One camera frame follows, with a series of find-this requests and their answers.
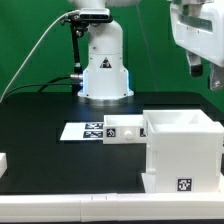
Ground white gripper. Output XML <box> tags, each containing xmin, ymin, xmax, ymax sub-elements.
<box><xmin>170</xmin><ymin>0</ymin><xmax>224</xmax><ymax>91</ymax></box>

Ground white drawer cabinet box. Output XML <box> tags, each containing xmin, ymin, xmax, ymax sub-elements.
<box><xmin>142</xmin><ymin>110</ymin><xmax>224</xmax><ymax>193</ymax></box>

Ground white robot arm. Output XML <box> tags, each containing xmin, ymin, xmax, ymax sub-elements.
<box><xmin>68</xmin><ymin>0</ymin><xmax>224</xmax><ymax>102</ymax></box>

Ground white rear drawer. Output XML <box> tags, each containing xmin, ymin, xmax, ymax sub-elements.
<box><xmin>103</xmin><ymin>115</ymin><xmax>146</xmax><ymax>144</ymax></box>

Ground white left fence block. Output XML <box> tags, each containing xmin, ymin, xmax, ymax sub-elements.
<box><xmin>0</xmin><ymin>153</ymin><xmax>7</xmax><ymax>178</ymax></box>

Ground grey camera on stand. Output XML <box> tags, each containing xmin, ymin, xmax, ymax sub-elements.
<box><xmin>79</xmin><ymin>8</ymin><xmax>110</xmax><ymax>22</ymax></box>

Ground black camera stand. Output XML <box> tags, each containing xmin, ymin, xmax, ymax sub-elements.
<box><xmin>60</xmin><ymin>13</ymin><xmax>88</xmax><ymax>95</ymax></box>

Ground white cable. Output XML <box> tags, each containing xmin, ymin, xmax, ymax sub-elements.
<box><xmin>0</xmin><ymin>9</ymin><xmax>81</xmax><ymax>103</ymax></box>

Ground white marker base plate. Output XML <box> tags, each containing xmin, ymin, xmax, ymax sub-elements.
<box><xmin>60</xmin><ymin>122</ymin><xmax>103</xmax><ymax>141</ymax></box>

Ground black cable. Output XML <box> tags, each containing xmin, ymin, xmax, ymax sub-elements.
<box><xmin>2</xmin><ymin>76</ymin><xmax>74</xmax><ymax>99</ymax></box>

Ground white front fence rail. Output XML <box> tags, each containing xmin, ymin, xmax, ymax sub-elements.
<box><xmin>0</xmin><ymin>193</ymin><xmax>224</xmax><ymax>223</ymax></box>

